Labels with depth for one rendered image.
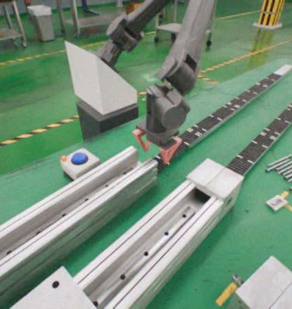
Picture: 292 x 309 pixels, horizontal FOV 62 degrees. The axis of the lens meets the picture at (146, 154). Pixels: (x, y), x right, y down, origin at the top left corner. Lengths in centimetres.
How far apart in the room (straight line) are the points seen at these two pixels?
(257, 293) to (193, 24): 56
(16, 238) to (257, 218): 54
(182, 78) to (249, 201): 36
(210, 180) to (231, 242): 14
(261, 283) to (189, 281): 14
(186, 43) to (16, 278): 58
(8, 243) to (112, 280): 23
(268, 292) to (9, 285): 44
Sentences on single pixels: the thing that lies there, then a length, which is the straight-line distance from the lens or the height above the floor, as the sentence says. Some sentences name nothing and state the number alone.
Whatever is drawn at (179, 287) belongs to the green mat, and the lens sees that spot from 54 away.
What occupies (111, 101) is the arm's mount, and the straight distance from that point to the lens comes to 100.
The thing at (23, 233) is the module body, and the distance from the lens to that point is 58.
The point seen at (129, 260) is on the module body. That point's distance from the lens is 51.
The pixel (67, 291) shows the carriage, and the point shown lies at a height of 90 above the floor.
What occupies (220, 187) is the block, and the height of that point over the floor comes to 87.
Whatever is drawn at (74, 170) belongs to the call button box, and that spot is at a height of 84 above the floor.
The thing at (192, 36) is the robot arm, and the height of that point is 113.
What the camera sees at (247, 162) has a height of 81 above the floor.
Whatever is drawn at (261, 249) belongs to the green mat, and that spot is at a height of 78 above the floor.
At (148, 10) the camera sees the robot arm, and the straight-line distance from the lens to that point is 94.
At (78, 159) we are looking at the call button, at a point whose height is 85.
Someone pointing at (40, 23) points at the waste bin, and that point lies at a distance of 544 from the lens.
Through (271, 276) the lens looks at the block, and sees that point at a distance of 48.
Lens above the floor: 127
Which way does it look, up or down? 39 degrees down
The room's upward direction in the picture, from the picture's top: straight up
